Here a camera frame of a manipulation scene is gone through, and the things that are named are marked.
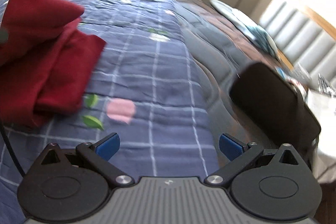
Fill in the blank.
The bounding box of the red long-sleeve shirt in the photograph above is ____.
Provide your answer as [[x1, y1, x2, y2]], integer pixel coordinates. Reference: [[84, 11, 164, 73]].
[[1, 0, 105, 127]]

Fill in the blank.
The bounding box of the black storage box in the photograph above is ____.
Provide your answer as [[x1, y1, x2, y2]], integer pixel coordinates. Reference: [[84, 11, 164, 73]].
[[229, 63, 321, 166]]

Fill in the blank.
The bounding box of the blue plaid floral quilt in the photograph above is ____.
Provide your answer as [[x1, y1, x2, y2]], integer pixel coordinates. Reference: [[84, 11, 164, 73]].
[[0, 0, 220, 224]]

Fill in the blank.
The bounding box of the colourful book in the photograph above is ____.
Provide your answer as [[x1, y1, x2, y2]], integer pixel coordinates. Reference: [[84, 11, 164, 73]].
[[276, 67, 307, 99]]

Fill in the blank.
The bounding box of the grey brown quilted mattress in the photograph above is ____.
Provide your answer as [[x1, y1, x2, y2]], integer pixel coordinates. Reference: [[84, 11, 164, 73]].
[[167, 0, 295, 151]]

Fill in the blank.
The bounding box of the light blue floral pillow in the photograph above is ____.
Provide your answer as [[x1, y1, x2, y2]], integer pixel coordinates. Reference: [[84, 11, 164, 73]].
[[209, 0, 280, 60]]

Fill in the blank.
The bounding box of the grey padded wooden headboard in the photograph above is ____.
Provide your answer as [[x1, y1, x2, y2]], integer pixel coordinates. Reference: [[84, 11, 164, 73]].
[[259, 0, 335, 88]]

